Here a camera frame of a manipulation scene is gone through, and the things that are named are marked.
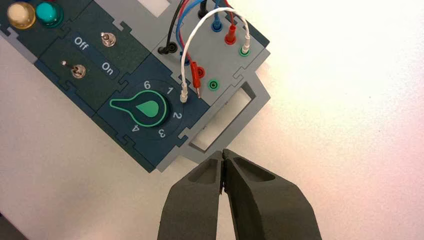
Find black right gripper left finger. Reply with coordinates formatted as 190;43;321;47
156;150;224;240

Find green rotary selector knob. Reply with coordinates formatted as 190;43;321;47
109;90;169;128

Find metal toggle switch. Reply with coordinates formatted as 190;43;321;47
61;60;88;79
100;31;116;48

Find red banana plug cable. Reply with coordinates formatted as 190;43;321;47
180;0;206;99
222;0;238;46

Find yellow dome lamp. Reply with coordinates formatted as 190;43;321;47
6;1;37;30

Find black banana plug cable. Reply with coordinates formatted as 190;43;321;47
157;0;185;56
197;0;209;19

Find teal dome lamp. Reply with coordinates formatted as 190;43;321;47
35;1;64;28

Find blue and grey task board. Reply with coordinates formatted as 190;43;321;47
0;0;271;174

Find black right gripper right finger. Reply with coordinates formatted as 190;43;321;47
222;148;323;240

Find blue banana plug cable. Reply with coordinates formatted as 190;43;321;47
175;0;204;66
210;0;224;33

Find white banana plug cable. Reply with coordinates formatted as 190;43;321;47
179;7;252;104

